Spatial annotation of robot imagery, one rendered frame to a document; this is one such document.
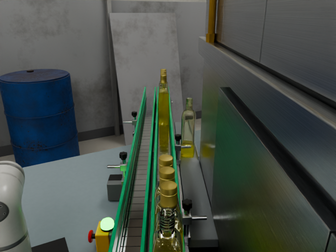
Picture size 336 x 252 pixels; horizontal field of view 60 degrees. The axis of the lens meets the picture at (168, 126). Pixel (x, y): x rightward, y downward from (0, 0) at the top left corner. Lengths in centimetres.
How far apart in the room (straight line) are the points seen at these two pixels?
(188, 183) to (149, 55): 257
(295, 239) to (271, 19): 30
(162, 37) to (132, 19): 41
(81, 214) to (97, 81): 252
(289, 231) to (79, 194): 109
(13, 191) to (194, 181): 64
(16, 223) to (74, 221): 44
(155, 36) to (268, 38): 315
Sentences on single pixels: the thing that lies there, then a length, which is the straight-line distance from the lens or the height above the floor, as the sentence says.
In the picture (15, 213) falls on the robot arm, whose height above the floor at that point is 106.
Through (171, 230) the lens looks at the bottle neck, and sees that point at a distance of 56.
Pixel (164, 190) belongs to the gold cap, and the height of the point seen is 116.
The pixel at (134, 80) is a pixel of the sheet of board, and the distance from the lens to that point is 344.
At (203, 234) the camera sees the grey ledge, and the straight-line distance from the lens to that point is 90.
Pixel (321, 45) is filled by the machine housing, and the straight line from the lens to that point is 34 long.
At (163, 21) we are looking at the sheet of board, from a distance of 367.
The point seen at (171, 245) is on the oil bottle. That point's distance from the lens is 57.
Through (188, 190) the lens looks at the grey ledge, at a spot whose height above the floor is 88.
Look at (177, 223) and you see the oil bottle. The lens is 61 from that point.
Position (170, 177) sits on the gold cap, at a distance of 63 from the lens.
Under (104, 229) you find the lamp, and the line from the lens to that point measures 100.
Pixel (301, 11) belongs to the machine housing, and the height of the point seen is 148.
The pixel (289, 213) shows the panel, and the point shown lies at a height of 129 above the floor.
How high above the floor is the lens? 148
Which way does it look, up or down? 21 degrees down
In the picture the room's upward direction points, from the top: straight up
